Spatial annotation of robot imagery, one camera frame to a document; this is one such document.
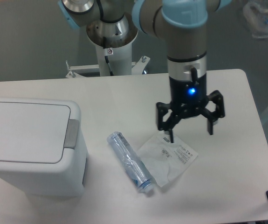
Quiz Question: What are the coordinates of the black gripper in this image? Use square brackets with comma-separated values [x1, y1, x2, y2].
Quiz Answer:
[156, 75, 225, 143]

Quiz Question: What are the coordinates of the grey trash can push button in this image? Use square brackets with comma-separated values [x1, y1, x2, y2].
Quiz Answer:
[64, 119, 80, 149]

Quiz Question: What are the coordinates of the white plastic trash can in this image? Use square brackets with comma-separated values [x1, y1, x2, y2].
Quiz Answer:
[0, 98, 88, 196]

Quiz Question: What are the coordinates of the white trash can lid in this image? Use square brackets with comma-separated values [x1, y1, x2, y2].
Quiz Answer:
[0, 101, 70, 164]

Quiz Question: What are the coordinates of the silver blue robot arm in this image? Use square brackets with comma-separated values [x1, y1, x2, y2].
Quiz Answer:
[58, 0, 229, 136]

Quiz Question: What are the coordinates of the white printed plastic pouch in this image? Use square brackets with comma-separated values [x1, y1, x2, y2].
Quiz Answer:
[137, 132, 199, 188]

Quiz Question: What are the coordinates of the crushed clear plastic bottle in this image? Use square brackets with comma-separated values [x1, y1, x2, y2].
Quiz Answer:
[107, 132, 153, 194]

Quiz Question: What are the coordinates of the clear plastic bag on floor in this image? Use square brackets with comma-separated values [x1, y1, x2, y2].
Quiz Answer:
[242, 0, 268, 39]

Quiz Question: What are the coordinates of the white pedestal base frame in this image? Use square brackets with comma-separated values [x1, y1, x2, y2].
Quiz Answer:
[65, 56, 151, 78]

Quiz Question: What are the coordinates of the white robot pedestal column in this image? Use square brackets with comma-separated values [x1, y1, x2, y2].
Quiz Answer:
[86, 13, 138, 77]

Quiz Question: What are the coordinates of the black cable on pedestal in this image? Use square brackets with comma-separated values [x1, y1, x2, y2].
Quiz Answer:
[102, 36, 114, 77]

